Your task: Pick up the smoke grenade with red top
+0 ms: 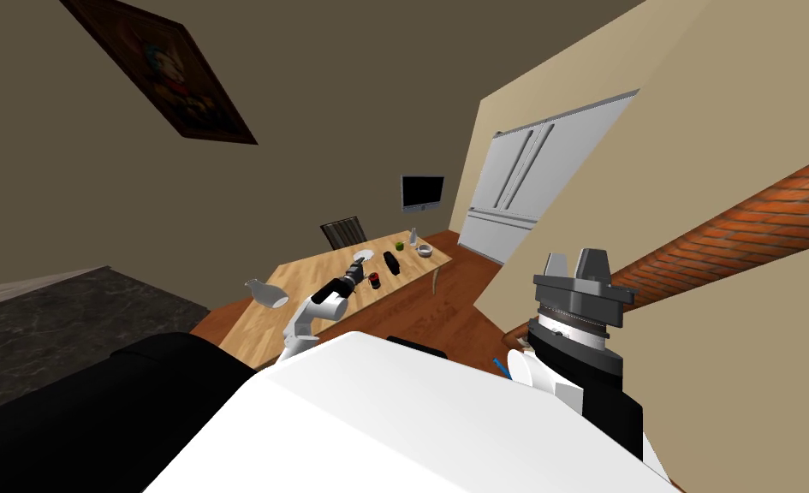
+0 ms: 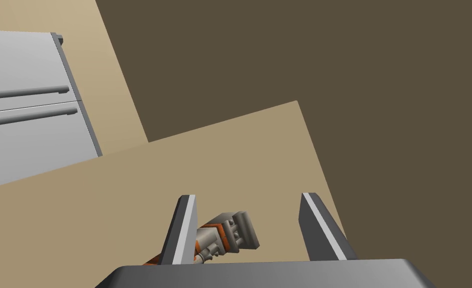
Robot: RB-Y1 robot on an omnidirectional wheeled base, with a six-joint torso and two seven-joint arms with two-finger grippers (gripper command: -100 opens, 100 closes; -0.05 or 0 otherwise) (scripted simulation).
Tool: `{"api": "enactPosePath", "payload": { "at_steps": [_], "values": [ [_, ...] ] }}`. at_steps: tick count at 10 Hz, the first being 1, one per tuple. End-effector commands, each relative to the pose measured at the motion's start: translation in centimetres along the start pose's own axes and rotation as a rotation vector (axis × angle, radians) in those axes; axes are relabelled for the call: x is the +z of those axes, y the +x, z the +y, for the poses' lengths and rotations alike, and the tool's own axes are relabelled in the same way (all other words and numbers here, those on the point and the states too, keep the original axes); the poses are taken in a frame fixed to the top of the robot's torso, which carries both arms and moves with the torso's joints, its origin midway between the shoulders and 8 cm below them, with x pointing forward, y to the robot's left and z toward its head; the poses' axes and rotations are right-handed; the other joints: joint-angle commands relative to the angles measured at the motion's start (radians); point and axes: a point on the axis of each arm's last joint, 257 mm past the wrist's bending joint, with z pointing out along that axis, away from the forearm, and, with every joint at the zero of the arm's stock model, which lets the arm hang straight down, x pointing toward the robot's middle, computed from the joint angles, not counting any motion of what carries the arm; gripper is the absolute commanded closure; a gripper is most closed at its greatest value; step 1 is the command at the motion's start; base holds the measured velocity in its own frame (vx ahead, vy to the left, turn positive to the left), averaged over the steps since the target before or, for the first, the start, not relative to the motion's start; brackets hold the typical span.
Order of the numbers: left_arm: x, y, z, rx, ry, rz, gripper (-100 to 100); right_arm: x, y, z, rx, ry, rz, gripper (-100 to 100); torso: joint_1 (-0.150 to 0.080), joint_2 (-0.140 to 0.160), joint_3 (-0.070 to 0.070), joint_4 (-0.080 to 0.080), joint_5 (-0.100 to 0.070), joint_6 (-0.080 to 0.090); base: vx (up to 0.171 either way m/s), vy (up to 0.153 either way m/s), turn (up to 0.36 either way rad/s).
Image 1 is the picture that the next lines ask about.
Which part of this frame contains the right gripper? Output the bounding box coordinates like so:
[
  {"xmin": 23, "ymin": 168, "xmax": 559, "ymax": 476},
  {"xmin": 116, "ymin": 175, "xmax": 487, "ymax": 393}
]
[{"xmin": 532, "ymin": 247, "xmax": 639, "ymax": 330}]

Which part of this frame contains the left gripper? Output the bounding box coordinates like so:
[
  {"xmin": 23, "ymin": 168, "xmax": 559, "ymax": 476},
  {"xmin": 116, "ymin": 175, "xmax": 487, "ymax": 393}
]
[{"xmin": 339, "ymin": 261, "xmax": 368, "ymax": 296}]

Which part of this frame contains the wooden table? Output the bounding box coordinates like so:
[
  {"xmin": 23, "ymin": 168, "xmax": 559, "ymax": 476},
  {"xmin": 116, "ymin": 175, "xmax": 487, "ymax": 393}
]
[{"xmin": 218, "ymin": 231, "xmax": 455, "ymax": 371}]

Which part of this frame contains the dark chair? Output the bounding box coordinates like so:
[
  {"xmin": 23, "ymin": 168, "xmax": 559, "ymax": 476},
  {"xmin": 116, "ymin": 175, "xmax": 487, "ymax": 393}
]
[{"xmin": 318, "ymin": 215, "xmax": 370, "ymax": 252}]

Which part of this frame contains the white vase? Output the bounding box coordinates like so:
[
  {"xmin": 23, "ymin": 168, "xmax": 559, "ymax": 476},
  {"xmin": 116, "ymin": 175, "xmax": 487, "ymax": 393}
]
[{"xmin": 244, "ymin": 277, "xmax": 291, "ymax": 310}]

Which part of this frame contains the grey refrigerator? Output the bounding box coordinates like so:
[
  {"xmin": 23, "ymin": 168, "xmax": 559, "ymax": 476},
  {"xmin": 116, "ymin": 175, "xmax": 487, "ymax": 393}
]
[{"xmin": 456, "ymin": 88, "xmax": 642, "ymax": 268}]

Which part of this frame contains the black television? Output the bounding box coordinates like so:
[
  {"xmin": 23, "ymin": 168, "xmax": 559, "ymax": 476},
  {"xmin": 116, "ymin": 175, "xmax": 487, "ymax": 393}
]
[{"xmin": 400, "ymin": 174, "xmax": 446, "ymax": 214}]

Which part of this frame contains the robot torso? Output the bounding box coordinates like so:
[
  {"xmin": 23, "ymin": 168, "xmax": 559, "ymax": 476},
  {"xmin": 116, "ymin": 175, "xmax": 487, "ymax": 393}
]
[{"xmin": 142, "ymin": 330, "xmax": 681, "ymax": 493}]

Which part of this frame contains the dark framed picture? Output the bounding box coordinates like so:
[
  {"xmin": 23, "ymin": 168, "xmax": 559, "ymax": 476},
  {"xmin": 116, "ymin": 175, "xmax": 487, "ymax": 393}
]
[{"xmin": 57, "ymin": 0, "xmax": 260, "ymax": 147}]

